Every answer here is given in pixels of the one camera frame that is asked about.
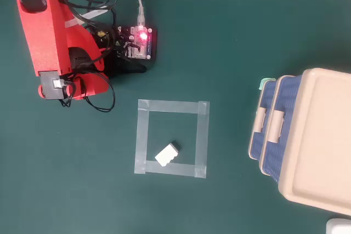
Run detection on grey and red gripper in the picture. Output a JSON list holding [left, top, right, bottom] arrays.
[[37, 70, 110, 101]]

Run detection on white toy brick cube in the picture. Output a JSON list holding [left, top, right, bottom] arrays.
[[154, 141, 181, 168]]

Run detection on blue wicker-pattern drawer green-tipped handle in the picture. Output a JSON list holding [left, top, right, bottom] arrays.
[[248, 79, 275, 161]]

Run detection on beige plastic drawer cabinet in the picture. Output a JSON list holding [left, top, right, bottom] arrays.
[[248, 67, 351, 216]]

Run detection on controller circuit board with LED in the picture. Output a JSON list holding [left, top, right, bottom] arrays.
[[117, 25, 154, 61]]

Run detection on white zip tie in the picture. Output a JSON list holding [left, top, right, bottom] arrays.
[[65, 9, 109, 28]]

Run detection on translucent tape strip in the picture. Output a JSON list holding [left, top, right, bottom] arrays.
[[138, 99, 211, 116], [194, 101, 211, 179], [134, 159, 207, 179], [134, 99, 150, 175]]

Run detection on green tape piece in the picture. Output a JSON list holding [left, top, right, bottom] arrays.
[[259, 77, 276, 91]]

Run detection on white box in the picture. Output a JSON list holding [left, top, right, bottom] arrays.
[[325, 218, 351, 234]]

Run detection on thin black servo wires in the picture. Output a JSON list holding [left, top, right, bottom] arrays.
[[59, 76, 116, 113]]

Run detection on grey USB cable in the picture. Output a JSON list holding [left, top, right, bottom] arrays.
[[0, 0, 148, 31]]

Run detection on blue wicker-pattern drawer plain handle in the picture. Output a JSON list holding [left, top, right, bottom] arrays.
[[262, 74, 304, 184]]

